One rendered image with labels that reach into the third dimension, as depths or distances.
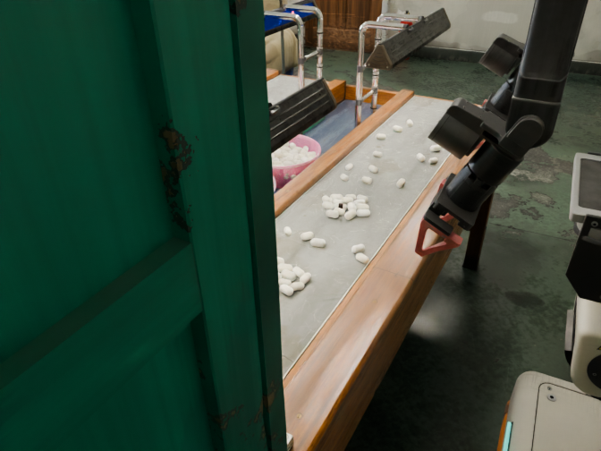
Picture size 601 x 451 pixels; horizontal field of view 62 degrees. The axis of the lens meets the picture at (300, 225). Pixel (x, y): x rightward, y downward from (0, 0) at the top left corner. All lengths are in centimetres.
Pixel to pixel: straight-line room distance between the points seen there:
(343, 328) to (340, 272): 21
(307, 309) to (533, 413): 77
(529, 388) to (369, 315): 74
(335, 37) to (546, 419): 507
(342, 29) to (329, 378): 532
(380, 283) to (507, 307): 127
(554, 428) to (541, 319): 81
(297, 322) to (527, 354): 127
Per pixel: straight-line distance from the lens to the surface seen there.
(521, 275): 252
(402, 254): 120
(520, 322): 227
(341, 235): 129
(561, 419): 161
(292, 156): 169
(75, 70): 25
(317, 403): 88
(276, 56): 425
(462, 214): 78
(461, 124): 74
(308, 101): 115
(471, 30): 570
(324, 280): 114
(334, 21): 604
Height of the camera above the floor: 147
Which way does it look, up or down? 33 degrees down
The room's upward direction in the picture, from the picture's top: 1 degrees counter-clockwise
